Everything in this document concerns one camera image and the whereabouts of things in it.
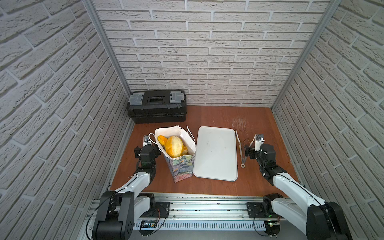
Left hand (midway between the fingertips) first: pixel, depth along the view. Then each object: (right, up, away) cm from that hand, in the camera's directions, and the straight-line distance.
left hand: (147, 142), depth 87 cm
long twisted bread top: (+11, +3, -9) cm, 15 cm away
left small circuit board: (+5, -39, -14) cm, 42 cm away
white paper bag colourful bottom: (+22, -11, -13) cm, 28 cm away
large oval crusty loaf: (+18, 0, -15) cm, 23 cm away
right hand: (+65, -2, 0) cm, 65 cm away
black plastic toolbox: (+3, +22, +10) cm, 25 cm away
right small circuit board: (+66, -39, -17) cm, 78 cm away
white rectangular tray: (+42, -10, +8) cm, 44 cm away
